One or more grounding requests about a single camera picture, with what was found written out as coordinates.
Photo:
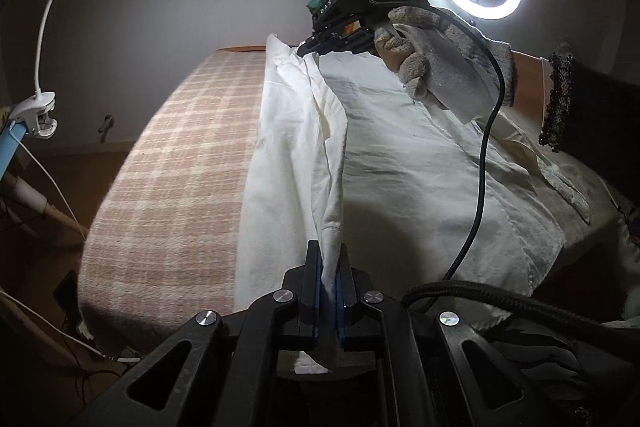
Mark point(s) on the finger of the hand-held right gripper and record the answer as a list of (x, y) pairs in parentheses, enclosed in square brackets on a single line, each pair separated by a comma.
[(362, 39), (320, 44)]

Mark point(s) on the dark metal hook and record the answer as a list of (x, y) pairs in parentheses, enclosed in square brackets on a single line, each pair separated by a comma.
[(106, 127)]

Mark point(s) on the person's right forearm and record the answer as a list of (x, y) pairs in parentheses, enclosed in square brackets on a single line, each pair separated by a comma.
[(595, 117)]

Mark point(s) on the person's dark striped clothing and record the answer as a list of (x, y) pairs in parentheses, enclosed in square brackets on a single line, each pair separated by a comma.
[(560, 372)]

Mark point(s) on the white shirt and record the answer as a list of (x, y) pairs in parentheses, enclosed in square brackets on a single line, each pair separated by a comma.
[(400, 157)]

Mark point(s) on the blue bar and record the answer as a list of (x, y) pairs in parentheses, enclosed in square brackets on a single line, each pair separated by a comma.
[(10, 147)]

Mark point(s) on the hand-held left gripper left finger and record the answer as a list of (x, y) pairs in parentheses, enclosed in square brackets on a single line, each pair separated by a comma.
[(316, 289)]

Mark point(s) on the beige plaid blanket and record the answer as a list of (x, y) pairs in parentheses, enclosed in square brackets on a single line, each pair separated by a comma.
[(175, 182)]

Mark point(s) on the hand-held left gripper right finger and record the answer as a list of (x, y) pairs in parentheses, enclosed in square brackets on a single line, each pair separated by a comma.
[(343, 294)]

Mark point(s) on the person's right hand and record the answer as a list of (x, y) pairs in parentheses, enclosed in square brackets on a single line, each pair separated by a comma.
[(450, 57)]

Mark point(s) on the dark flat device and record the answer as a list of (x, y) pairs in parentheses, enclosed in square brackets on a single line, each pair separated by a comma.
[(66, 294)]

